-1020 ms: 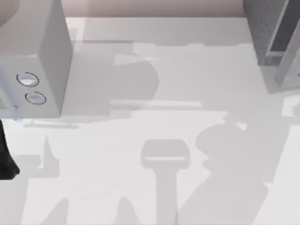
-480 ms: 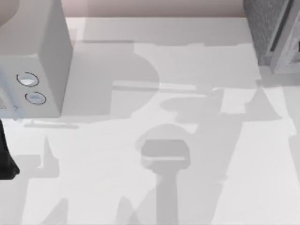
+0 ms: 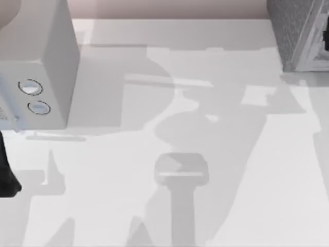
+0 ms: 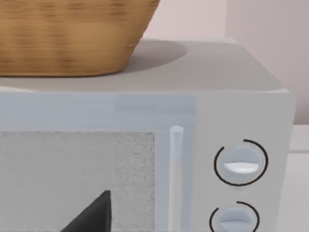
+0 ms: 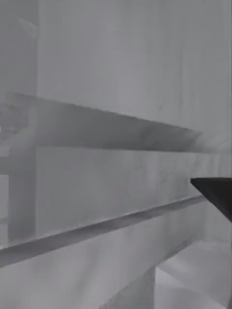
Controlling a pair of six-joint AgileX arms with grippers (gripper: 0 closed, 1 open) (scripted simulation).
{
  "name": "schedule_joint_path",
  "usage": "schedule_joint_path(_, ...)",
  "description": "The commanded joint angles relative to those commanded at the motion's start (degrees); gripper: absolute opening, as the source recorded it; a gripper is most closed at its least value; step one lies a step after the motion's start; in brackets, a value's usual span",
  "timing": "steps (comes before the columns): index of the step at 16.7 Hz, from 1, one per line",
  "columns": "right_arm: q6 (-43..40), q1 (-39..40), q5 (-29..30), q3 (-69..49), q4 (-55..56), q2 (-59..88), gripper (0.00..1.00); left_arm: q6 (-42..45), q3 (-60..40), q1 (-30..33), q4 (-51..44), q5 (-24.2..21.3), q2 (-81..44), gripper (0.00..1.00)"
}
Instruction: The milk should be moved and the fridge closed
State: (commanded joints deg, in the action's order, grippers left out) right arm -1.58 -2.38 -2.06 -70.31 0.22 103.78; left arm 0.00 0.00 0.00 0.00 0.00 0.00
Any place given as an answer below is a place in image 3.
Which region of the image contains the small microwave knob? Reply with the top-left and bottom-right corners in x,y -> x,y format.
27,100 -> 51,116

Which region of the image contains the pale microwave oven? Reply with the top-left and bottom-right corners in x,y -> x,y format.
0,0 -> 81,131

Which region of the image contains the large microwave knob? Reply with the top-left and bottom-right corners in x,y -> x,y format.
17,79 -> 44,96

